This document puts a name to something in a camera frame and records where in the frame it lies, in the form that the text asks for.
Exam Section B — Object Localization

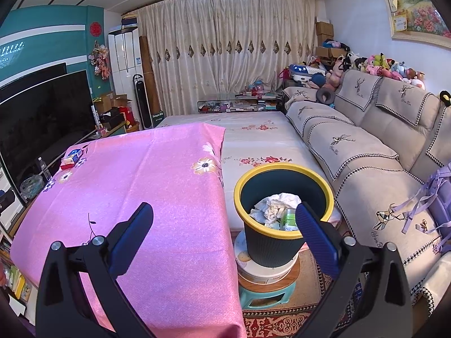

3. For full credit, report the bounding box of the black tower fan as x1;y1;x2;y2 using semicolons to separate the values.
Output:
133;74;154;129

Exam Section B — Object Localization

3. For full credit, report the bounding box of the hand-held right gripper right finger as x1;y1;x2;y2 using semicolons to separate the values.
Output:
295;202;413;338

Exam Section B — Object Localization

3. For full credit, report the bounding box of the white floral bed sheet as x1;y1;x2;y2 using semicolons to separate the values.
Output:
155;111;342;233

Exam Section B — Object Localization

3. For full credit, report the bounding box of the white tissue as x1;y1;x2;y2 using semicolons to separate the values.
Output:
250;193;302;224

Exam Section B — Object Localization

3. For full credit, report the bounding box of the framed flower painting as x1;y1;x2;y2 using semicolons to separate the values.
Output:
380;0;451;48

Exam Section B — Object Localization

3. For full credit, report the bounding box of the dark bin with yellow rim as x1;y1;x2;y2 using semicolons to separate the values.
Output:
233;164;335;268

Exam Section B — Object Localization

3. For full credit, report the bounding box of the glass coffee table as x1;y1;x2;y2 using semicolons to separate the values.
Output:
196;92;284;114

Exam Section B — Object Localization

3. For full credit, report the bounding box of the green plastic stool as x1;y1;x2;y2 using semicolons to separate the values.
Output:
240;282;297;312

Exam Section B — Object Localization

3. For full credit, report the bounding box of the beige sofa with deer covers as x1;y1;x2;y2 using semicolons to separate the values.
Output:
282;68;451;317

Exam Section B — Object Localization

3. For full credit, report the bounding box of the glass bowl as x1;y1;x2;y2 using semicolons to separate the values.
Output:
19;174;45;199

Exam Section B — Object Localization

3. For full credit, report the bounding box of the white round tin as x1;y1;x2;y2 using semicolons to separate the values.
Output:
234;230;302;284

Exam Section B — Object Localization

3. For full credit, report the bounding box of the white drawer unit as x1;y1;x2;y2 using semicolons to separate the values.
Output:
0;169;25;233

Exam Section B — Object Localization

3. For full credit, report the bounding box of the grey neck pillow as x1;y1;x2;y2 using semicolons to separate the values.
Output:
316;87;335;104

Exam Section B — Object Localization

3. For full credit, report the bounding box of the star printed pillow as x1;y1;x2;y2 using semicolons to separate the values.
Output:
289;63;325;85

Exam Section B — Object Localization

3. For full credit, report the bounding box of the pile of plush toys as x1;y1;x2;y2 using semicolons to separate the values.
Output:
324;40;427;90

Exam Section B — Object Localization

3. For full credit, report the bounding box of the blue white tissue pack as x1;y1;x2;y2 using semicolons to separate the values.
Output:
63;148;83;166

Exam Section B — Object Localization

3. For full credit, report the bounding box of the large black television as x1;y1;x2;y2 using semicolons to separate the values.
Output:
0;70;96;187

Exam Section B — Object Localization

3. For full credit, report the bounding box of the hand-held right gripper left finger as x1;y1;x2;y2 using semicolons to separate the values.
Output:
35;202;156;338

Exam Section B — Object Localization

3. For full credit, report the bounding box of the round wooden board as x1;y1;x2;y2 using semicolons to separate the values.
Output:
238;259;301;293

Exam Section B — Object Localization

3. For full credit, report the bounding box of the clear water bottle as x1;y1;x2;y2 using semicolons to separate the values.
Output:
37;157;52;180

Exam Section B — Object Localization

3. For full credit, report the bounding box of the brown tall board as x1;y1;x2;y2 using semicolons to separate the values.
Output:
139;36;157;120

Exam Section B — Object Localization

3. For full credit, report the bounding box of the beige patterned curtain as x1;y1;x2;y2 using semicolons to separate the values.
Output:
137;0;318;117

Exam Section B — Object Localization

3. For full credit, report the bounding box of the hanging flower decoration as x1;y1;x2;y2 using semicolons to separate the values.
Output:
88;42;111;80

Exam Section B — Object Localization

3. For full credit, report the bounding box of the patterned red rug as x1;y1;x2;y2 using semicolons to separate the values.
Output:
243;250;360;338

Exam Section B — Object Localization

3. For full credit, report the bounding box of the stack atop air conditioner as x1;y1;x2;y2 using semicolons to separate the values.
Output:
121;13;139;30

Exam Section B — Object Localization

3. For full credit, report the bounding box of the pink floral tablecloth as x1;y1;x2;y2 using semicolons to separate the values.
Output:
10;123;247;338

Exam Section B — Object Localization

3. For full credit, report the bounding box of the row of books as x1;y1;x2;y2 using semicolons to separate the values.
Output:
0;239;32;303

